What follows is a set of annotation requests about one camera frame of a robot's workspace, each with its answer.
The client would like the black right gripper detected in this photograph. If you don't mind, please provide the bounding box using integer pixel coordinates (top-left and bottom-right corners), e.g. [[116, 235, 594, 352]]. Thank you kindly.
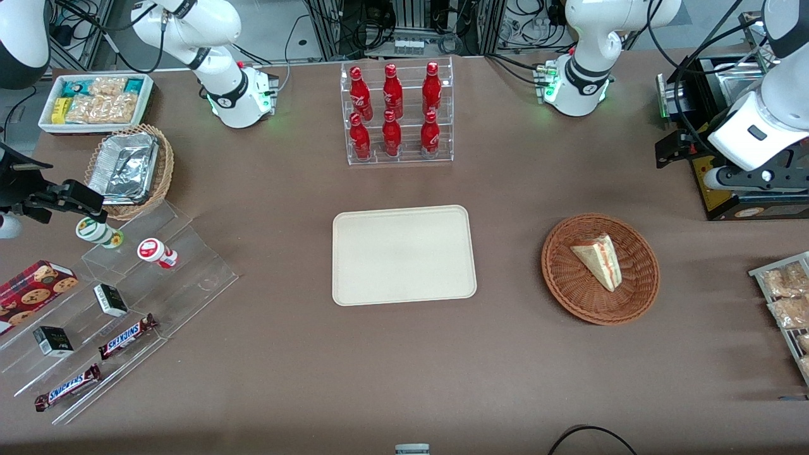
[[0, 143, 106, 224]]

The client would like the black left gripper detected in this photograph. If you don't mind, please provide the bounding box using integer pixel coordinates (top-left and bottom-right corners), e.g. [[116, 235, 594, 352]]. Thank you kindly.
[[655, 130, 809, 173]]

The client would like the triangular sandwich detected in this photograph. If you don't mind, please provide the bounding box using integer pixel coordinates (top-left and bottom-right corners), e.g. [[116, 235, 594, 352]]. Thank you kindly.
[[570, 233, 623, 293]]

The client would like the light wicker basket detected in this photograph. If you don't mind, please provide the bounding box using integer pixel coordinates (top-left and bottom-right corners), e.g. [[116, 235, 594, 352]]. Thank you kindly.
[[84, 123, 175, 222]]

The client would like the brown wicker basket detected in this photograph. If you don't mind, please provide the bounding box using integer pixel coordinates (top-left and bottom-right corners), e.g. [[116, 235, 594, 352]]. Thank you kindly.
[[541, 213, 661, 326]]

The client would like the tray of packaged snacks right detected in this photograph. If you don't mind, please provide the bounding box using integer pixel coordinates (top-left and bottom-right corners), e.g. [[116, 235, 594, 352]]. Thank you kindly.
[[749, 252, 809, 387]]

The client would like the beige plastic tray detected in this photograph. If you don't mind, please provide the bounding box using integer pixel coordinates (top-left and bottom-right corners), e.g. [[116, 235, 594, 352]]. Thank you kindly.
[[332, 205, 478, 307]]

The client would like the green lidded sunflower jar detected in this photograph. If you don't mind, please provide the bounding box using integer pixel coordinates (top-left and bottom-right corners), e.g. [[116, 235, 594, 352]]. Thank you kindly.
[[76, 216, 125, 250]]

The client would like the silver metal box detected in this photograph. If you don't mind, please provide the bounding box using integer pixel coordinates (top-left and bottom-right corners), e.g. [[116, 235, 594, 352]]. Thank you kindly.
[[655, 71, 691, 121]]

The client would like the silver foil packet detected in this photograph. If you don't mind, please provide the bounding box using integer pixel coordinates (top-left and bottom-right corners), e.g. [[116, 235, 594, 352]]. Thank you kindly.
[[87, 131, 160, 206]]

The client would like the black hot food display case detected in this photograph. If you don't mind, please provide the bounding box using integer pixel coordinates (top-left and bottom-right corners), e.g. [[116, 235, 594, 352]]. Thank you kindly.
[[686, 9, 809, 222]]

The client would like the clear rice cracker bag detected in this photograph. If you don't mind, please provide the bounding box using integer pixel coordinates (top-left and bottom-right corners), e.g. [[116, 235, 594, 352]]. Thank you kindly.
[[88, 76, 130, 97], [65, 94, 140, 124]]

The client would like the red lidded jar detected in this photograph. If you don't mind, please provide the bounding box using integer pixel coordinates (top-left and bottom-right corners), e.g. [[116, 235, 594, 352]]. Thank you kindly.
[[137, 238, 179, 270]]

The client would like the red tartan cookie box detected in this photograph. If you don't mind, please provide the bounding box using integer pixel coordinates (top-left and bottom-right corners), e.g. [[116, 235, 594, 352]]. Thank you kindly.
[[0, 260, 80, 336]]

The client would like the small black box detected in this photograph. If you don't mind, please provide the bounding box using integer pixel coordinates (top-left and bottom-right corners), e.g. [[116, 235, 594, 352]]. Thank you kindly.
[[33, 325, 75, 358], [94, 284, 129, 318]]

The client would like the white rectangular snack bin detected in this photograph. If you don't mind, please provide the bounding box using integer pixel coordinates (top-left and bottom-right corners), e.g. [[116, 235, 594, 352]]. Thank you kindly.
[[38, 72, 156, 135]]

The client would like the Snickers chocolate bar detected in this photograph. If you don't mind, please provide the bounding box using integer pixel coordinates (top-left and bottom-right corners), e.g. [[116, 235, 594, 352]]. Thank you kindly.
[[34, 363, 102, 413], [98, 313, 159, 361]]

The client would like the clear acrylic stepped shelf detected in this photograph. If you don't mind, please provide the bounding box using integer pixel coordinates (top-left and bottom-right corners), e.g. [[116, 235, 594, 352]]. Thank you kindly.
[[0, 253, 169, 426], [81, 199, 240, 343]]

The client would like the red cola bottle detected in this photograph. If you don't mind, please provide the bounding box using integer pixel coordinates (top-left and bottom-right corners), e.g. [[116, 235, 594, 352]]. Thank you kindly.
[[420, 110, 441, 159], [383, 63, 404, 119], [350, 112, 372, 161], [422, 61, 442, 118], [349, 66, 374, 121], [382, 110, 402, 157]]

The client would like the clear acrylic bottle rack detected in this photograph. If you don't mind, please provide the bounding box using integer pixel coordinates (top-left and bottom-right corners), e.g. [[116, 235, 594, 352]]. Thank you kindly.
[[340, 56, 454, 167]]

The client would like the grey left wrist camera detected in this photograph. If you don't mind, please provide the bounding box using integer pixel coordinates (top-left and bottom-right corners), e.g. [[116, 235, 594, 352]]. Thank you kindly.
[[705, 166, 809, 191]]

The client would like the black cable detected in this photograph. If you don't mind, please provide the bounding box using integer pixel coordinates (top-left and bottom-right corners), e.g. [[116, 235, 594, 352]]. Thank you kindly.
[[547, 425, 639, 455]]

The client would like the aluminium frame rack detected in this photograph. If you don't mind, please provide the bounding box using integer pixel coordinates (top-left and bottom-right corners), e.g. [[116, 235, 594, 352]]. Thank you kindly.
[[307, 0, 500, 59]]

